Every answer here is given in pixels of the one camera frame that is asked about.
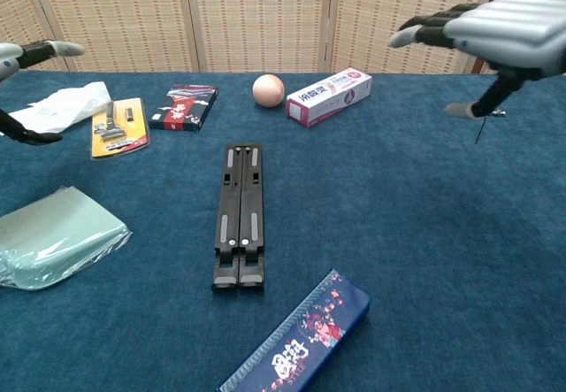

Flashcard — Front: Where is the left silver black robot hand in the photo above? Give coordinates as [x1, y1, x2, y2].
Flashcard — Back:
[0, 40, 87, 146]

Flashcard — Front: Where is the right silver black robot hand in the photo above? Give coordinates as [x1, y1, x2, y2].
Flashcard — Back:
[387, 0, 566, 121]

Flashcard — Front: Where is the black folding laptop stand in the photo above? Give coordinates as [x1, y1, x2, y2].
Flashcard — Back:
[210, 142, 265, 295]

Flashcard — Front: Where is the metal corkscrew tool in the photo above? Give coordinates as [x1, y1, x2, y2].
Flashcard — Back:
[474, 107, 508, 145]

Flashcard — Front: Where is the razor in yellow blister pack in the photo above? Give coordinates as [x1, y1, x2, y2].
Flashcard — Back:
[90, 96, 152, 159]

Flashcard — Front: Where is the black red printed card box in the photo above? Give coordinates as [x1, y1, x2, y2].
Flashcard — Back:
[148, 83, 219, 133]

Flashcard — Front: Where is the mint green dustpan in plastic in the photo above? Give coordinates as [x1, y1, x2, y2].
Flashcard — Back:
[0, 186, 134, 291]

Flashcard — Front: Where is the white pink toothpaste box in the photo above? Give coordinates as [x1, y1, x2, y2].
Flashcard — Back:
[285, 67, 373, 129]

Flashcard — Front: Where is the blue carpet table cover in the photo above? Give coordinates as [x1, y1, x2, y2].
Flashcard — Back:
[0, 70, 566, 392]

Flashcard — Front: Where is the bamboo folding screen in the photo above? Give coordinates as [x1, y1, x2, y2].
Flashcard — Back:
[0, 0, 566, 74]

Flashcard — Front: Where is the wooden ball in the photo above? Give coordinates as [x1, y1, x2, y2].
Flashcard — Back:
[252, 73, 286, 109]

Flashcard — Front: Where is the blue printed pencil box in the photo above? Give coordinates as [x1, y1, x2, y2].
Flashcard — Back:
[217, 268, 371, 392]

